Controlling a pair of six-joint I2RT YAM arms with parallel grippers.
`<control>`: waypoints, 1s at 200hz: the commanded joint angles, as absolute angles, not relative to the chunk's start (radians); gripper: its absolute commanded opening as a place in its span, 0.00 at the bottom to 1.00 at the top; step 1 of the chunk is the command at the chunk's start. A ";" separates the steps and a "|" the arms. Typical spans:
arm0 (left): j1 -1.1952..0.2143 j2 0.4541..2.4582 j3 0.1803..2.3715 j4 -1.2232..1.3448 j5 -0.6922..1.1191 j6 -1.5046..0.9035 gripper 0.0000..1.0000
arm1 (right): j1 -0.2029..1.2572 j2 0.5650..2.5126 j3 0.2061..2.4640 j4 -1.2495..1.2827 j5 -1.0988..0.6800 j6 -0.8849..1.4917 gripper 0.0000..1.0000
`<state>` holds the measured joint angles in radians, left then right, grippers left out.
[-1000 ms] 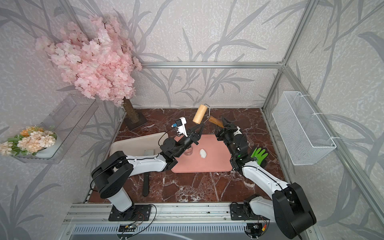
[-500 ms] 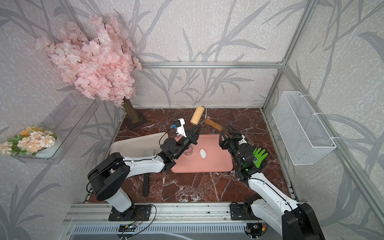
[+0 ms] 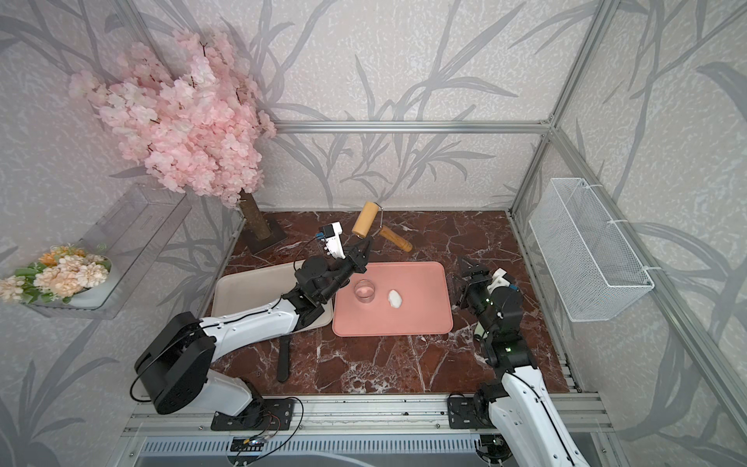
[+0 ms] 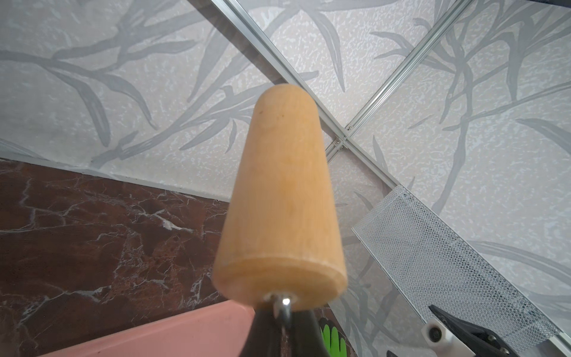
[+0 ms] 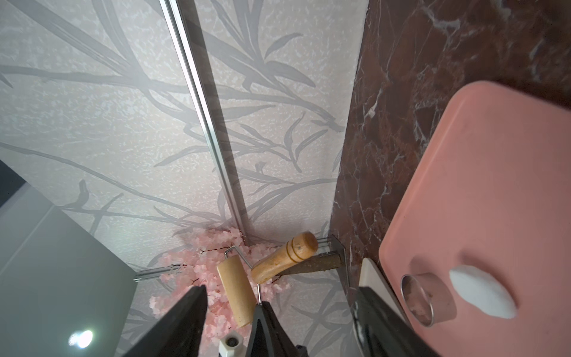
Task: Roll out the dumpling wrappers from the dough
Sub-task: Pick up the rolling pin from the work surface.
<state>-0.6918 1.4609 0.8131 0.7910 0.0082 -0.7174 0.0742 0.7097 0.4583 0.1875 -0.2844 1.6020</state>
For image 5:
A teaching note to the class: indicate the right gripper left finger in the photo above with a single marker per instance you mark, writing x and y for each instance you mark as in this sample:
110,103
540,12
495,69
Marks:
179,332

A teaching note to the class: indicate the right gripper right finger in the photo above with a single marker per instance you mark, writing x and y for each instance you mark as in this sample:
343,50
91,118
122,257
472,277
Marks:
380,332

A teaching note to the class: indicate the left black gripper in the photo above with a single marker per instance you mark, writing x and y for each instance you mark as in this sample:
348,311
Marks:
268,338

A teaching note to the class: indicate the wooden dough roller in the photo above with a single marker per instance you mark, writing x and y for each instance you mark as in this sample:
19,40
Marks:
237,282

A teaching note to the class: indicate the white dough piece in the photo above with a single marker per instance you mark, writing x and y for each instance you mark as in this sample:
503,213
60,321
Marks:
484,291

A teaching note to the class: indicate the beige rectangular tray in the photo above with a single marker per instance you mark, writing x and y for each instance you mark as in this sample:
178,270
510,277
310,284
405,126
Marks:
371,276

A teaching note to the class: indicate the pink cherry blossom tree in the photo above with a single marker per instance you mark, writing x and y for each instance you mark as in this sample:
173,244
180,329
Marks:
311,307

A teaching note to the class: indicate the pink rectangular tray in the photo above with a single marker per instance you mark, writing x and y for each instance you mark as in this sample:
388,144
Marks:
492,191

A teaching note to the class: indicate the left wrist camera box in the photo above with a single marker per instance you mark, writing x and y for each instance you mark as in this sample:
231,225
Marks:
232,345

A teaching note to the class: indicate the metal ring cutter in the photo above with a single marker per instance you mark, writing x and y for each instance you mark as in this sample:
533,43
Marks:
428,299

